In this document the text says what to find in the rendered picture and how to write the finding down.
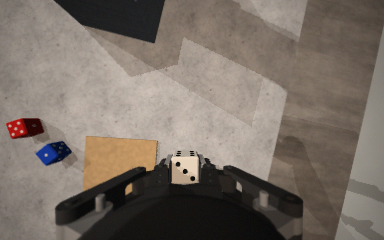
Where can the tan flat mat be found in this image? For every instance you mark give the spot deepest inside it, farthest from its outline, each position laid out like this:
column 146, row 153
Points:
column 107, row 157

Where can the blue die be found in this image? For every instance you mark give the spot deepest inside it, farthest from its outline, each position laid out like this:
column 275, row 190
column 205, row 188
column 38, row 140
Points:
column 53, row 153

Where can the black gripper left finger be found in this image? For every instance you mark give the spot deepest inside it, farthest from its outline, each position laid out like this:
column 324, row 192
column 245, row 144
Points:
column 75, row 215

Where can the white die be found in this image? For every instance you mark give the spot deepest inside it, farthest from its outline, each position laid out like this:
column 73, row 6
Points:
column 185, row 167

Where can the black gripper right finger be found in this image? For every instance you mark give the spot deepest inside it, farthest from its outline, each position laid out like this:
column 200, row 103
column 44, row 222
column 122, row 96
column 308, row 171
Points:
column 284, row 209

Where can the red die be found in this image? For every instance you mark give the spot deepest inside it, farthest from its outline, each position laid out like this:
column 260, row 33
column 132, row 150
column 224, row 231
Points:
column 25, row 127

